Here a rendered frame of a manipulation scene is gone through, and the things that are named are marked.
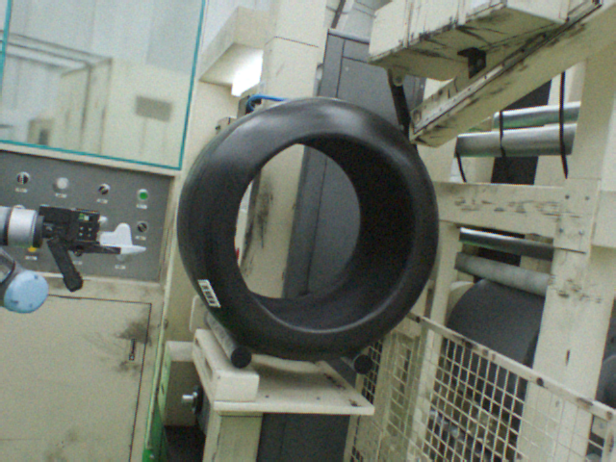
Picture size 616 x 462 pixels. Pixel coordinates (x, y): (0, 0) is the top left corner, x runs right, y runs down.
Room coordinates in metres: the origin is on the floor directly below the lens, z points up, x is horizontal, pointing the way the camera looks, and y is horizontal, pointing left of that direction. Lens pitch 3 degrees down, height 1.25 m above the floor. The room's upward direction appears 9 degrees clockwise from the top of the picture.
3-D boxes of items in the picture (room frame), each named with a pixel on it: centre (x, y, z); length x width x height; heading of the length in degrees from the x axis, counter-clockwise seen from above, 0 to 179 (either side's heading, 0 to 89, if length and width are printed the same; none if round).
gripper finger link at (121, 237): (1.16, 0.36, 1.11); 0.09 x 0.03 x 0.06; 109
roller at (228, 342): (1.34, 0.14, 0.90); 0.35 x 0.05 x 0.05; 18
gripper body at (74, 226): (1.14, 0.46, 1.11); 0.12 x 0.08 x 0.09; 109
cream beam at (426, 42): (1.36, -0.31, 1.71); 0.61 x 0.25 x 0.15; 18
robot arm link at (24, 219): (1.12, 0.54, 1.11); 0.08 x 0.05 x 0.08; 19
